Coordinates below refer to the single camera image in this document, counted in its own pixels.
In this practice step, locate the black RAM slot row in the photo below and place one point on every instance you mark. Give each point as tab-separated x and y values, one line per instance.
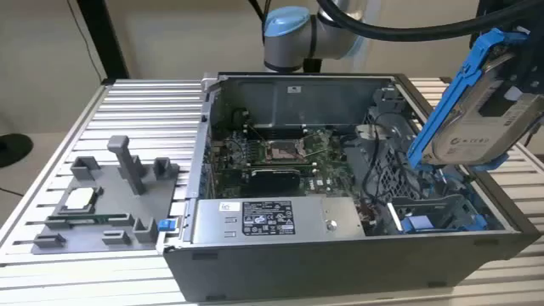
276	129
280	165

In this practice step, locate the CPU socket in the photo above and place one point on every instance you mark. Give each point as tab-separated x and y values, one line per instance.
283	151

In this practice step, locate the hard disk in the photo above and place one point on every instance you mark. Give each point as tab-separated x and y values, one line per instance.
467	127

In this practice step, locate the locking lever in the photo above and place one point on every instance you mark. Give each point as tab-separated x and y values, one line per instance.
258	132
319	152

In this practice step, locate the black round stand base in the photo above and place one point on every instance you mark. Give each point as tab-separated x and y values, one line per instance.
15	150

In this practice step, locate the empty blue disk carrier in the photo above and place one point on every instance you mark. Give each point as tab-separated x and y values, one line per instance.
419	224

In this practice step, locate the black graphics card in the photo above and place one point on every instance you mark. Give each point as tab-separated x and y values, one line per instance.
272	181

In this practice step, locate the grey parts rack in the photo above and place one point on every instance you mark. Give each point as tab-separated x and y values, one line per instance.
115	204

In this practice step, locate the black PC case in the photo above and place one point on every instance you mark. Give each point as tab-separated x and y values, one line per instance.
298	271

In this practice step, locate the grey metal drive cage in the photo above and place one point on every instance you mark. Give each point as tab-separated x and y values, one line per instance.
395	178

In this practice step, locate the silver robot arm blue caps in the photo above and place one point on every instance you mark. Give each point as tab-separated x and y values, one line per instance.
294	41

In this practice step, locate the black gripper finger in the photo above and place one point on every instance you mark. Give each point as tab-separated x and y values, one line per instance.
531	76

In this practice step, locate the green motherboard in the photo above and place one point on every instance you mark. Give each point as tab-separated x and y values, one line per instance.
327	150

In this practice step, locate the silver power supply unit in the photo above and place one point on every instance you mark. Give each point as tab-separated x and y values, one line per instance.
340	210

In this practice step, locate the green RAM stick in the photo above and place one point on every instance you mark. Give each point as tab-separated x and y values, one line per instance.
102	218

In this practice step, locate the silver CPU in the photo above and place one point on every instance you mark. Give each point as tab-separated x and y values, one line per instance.
80	197

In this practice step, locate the black upright pole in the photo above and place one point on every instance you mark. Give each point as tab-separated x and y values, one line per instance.
104	41

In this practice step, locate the blue case latch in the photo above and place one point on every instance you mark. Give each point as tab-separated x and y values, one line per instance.
164	224

